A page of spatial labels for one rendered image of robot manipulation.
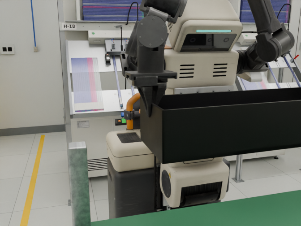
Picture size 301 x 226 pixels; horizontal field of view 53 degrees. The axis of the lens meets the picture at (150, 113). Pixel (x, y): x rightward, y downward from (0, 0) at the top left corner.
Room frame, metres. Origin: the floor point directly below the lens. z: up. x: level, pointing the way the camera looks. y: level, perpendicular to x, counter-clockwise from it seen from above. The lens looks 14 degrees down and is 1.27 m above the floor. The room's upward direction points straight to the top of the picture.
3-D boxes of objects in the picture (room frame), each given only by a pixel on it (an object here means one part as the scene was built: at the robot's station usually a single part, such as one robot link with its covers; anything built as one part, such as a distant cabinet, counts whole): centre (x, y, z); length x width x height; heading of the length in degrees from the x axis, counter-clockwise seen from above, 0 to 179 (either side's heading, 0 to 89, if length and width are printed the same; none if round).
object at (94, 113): (2.66, 0.35, 0.66); 1.01 x 0.73 x 1.31; 15
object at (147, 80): (0.66, 0.01, 1.14); 0.07 x 0.07 x 0.09; 17
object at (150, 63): (0.66, 0.00, 1.21); 0.10 x 0.07 x 0.07; 107
